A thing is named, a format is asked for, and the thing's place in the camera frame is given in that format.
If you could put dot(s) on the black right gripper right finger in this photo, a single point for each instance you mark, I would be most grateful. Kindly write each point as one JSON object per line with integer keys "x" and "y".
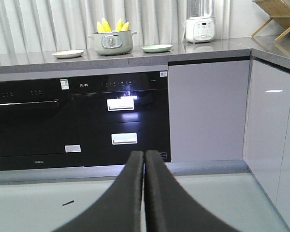
{"x": 169, "y": 208}

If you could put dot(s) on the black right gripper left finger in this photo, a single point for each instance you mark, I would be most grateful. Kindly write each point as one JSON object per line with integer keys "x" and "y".
{"x": 119, "y": 208}

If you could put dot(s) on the light green round plate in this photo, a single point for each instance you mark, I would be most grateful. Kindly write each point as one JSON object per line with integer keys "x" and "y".
{"x": 157, "y": 48}

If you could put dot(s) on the beige round plate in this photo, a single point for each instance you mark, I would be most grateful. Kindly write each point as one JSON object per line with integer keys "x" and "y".
{"x": 68, "y": 54}

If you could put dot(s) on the yellow corn cob white patches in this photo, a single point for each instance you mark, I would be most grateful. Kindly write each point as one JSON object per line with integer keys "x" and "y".
{"x": 125, "y": 27}

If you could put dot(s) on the black built-in drawer appliance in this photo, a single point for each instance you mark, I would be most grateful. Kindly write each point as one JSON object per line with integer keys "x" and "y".
{"x": 120, "y": 113}

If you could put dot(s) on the grey side cabinet door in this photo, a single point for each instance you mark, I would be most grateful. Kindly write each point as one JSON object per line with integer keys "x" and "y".
{"x": 267, "y": 144}

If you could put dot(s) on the green electric cooking pot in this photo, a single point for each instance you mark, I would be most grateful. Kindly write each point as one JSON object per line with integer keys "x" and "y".
{"x": 113, "y": 43}

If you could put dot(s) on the white blender appliance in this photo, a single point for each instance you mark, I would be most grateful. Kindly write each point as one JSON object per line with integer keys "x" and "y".
{"x": 200, "y": 21}

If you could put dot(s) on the white pleated curtain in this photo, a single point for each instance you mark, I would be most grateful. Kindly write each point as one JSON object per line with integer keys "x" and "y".
{"x": 55, "y": 25}

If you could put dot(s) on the wooden dish rack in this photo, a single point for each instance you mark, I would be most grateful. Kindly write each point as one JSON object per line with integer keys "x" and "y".
{"x": 279, "y": 11}

